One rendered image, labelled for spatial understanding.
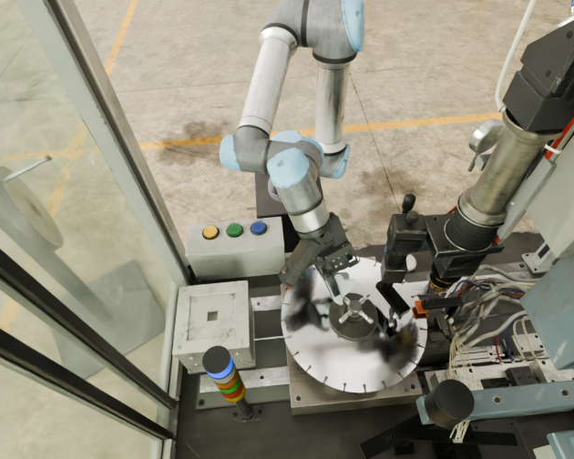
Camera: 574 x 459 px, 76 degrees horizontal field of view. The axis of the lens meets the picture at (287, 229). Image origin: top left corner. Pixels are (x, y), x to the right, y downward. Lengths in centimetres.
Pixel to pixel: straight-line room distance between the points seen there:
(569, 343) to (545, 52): 36
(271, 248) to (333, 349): 35
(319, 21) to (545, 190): 64
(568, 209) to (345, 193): 195
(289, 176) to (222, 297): 43
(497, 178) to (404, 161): 214
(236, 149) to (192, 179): 181
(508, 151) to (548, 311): 23
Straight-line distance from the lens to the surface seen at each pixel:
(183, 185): 258
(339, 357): 85
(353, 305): 84
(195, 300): 99
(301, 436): 101
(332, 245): 77
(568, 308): 60
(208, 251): 106
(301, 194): 68
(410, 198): 66
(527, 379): 102
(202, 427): 104
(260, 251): 106
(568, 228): 55
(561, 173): 55
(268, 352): 106
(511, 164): 55
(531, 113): 50
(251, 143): 80
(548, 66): 48
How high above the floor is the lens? 175
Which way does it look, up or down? 52 degrees down
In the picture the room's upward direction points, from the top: 4 degrees counter-clockwise
